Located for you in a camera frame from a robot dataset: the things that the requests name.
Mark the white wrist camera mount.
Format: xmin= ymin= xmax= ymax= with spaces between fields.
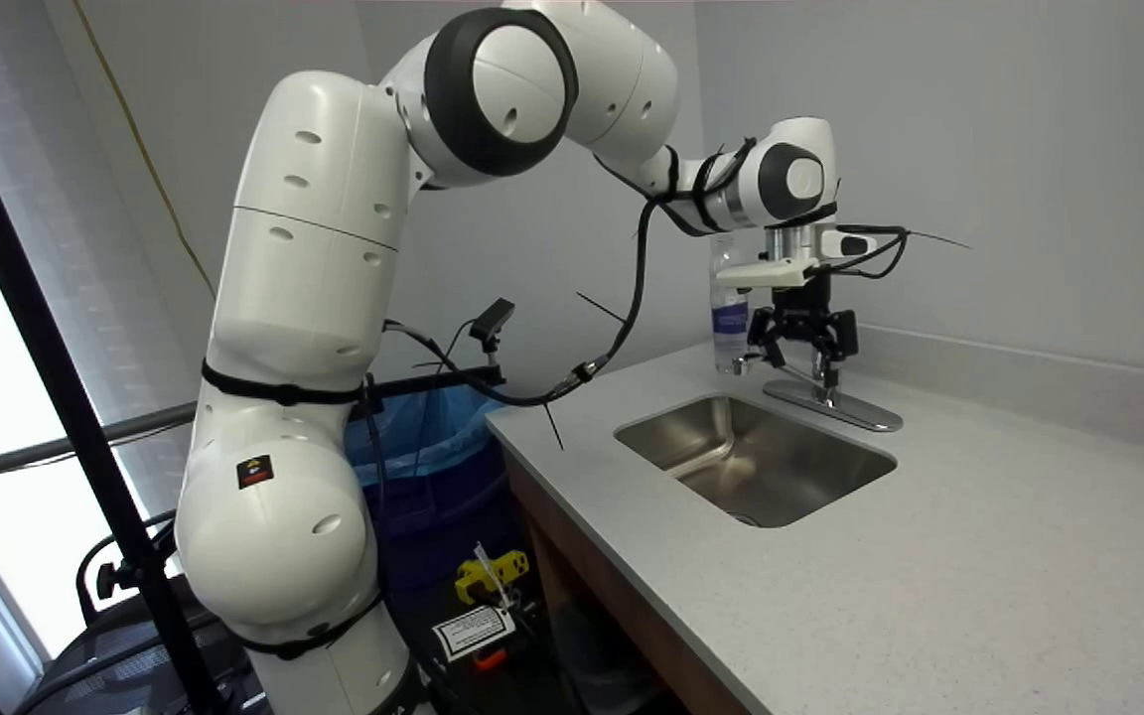
xmin=715 ymin=258 xmax=821 ymax=289

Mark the black camera on stand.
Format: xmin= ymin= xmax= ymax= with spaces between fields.
xmin=470 ymin=298 xmax=514 ymax=352

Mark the stainless steel sink basin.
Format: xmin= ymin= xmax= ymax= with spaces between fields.
xmin=616 ymin=397 xmax=897 ymax=530

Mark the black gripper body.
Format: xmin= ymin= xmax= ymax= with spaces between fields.
xmin=748 ymin=276 xmax=860 ymax=360

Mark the black tripod pole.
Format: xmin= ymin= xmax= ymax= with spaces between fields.
xmin=0 ymin=199 xmax=227 ymax=715

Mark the clear smartwater bottle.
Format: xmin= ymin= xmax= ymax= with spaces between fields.
xmin=711 ymin=248 xmax=748 ymax=375

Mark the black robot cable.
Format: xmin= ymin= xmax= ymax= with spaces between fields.
xmin=379 ymin=134 xmax=914 ymax=415

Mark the chrome faucet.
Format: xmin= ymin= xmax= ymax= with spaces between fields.
xmin=764 ymin=360 xmax=902 ymax=434

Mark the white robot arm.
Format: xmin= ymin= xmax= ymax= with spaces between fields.
xmin=176 ymin=0 xmax=837 ymax=715

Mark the white label tag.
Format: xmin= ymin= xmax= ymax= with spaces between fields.
xmin=435 ymin=604 xmax=518 ymax=663

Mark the blue trash bin liner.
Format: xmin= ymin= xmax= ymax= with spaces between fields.
xmin=342 ymin=387 xmax=497 ymax=489

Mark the yellow clamp tool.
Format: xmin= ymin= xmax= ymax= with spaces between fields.
xmin=452 ymin=550 xmax=531 ymax=604

